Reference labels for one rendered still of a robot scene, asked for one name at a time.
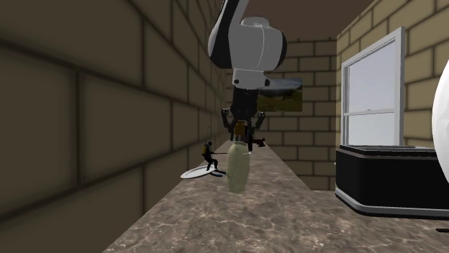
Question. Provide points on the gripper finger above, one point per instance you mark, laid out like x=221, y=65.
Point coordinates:
x=227, y=119
x=251, y=135

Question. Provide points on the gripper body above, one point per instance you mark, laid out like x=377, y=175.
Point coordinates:
x=245, y=101

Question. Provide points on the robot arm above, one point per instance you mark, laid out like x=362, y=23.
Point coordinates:
x=252, y=45

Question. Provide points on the small black red object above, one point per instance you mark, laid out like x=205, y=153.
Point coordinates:
x=259, y=142

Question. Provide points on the pale green bottle brown cap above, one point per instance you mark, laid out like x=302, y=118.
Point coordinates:
x=238, y=168

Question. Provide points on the black diver figure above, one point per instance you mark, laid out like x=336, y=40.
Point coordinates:
x=209, y=158

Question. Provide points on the white plate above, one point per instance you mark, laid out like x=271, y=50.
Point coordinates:
x=193, y=172

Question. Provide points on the white framed window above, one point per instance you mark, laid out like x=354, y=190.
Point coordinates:
x=373, y=94

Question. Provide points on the black bathtub white base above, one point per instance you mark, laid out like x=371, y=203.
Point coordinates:
x=382, y=178

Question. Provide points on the landscape wall picture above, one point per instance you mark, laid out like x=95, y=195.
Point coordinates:
x=284, y=96

